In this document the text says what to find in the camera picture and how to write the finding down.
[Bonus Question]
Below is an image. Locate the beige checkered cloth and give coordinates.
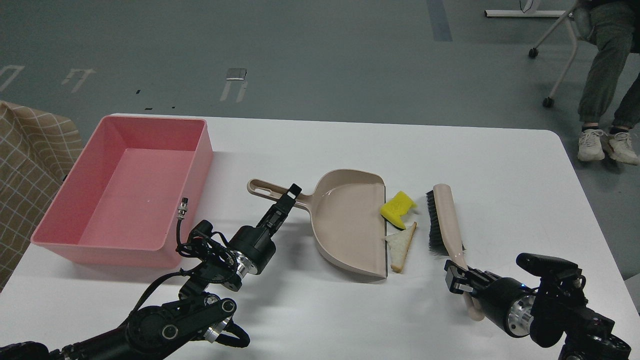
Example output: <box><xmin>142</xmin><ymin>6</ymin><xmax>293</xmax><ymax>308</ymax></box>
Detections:
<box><xmin>0</xmin><ymin>100</ymin><xmax>84</xmax><ymax>287</ymax></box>

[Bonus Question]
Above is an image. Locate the grey floor socket plate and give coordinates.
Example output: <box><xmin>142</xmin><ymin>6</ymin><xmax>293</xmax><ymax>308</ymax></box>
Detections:
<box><xmin>225</xmin><ymin>68</ymin><xmax>248</xmax><ymax>81</ymax></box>

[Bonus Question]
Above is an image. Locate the beige plastic dustpan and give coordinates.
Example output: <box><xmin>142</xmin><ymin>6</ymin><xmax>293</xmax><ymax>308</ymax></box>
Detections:
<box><xmin>247</xmin><ymin>169</ymin><xmax>389</xmax><ymax>280</ymax></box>

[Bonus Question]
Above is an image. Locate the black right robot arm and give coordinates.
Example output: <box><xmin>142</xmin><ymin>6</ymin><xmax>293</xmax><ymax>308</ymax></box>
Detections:
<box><xmin>444</xmin><ymin>252</ymin><xmax>632</xmax><ymax>360</ymax></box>

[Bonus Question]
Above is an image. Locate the beige hand brush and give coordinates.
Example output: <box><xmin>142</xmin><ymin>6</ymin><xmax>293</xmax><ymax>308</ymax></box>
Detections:
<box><xmin>426</xmin><ymin>183</ymin><xmax>486</xmax><ymax>322</ymax></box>

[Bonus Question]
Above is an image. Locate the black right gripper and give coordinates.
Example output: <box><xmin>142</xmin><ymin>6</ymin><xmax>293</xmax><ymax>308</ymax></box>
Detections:
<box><xmin>445</xmin><ymin>265</ymin><xmax>536</xmax><ymax>338</ymax></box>

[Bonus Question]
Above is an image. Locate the white office chair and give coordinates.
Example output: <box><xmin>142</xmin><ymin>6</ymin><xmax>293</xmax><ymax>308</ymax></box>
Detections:
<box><xmin>528</xmin><ymin>0</ymin><xmax>596</xmax><ymax>109</ymax></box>

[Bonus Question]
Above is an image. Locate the yellow sponge piece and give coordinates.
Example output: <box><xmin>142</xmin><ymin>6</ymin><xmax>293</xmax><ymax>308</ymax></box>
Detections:
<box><xmin>379</xmin><ymin>191</ymin><xmax>418</xmax><ymax>230</ymax></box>

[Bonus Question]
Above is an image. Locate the seated person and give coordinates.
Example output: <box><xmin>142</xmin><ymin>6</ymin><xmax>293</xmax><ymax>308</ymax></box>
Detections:
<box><xmin>577</xmin><ymin>0</ymin><xmax>639</xmax><ymax>166</ymax></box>

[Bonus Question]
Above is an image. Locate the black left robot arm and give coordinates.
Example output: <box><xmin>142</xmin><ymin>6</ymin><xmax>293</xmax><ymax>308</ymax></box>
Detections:
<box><xmin>1</xmin><ymin>184</ymin><xmax>302</xmax><ymax>360</ymax></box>

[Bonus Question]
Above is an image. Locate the white desk foot bar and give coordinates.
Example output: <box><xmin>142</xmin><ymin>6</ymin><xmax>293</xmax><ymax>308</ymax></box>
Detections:
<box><xmin>484</xmin><ymin>9</ymin><xmax>566</xmax><ymax>18</ymax></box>

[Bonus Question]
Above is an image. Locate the white bread slice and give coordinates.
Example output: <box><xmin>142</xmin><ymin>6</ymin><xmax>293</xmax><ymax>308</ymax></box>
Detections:
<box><xmin>384</xmin><ymin>221</ymin><xmax>418</xmax><ymax>274</ymax></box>

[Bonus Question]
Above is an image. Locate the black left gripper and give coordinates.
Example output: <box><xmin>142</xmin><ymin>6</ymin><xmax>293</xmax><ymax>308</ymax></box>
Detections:
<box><xmin>227</xmin><ymin>183</ymin><xmax>302</xmax><ymax>275</ymax></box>

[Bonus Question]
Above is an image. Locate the pink plastic bin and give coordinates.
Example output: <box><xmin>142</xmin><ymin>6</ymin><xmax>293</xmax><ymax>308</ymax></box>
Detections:
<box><xmin>30</xmin><ymin>114</ymin><xmax>214</xmax><ymax>268</ymax></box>

